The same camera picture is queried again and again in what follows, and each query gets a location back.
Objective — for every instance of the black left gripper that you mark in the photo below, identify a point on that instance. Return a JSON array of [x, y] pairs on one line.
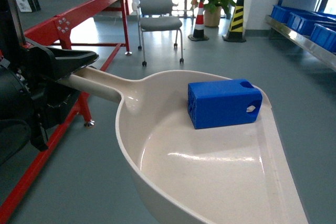
[[45, 102]]

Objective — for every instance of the blue plastic block part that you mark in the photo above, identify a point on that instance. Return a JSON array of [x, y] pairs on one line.
[[223, 103]]

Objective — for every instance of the beige plastic scoop tray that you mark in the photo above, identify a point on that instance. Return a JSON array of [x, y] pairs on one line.
[[231, 174]]

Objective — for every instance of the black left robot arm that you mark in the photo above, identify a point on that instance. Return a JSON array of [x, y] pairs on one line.
[[15, 132]]

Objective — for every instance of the steel shelf rack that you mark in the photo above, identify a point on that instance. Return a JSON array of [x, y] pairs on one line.
[[306, 24]]

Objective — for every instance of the grey office chair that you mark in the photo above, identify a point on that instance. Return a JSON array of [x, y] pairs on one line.
[[155, 15]]

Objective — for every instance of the red white traffic cone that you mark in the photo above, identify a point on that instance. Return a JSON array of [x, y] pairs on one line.
[[198, 32]]

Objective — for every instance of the black yellow traffic cone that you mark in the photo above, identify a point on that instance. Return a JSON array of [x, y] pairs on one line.
[[236, 28]]

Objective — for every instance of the red frame work table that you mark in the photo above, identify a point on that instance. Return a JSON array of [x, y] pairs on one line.
[[51, 27]]

